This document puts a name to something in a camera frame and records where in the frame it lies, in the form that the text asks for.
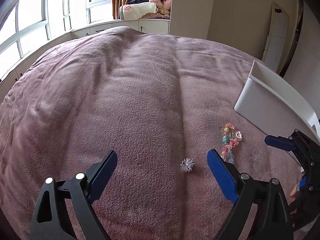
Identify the white storage box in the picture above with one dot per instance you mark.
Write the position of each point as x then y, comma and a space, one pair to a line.
274, 106

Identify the pile of folded bedding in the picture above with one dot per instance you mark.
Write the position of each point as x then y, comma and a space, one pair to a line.
141, 9

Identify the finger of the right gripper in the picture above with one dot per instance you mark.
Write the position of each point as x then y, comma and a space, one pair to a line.
280, 143

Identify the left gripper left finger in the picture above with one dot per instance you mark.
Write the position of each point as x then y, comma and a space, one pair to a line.
50, 217

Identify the silver crystal brooch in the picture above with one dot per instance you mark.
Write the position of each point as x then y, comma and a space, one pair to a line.
187, 165

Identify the pink bed blanket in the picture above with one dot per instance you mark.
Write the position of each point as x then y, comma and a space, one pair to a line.
153, 99

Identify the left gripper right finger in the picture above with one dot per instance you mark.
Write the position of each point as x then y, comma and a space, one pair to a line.
272, 219

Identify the window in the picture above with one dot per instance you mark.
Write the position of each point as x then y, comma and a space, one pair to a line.
33, 23

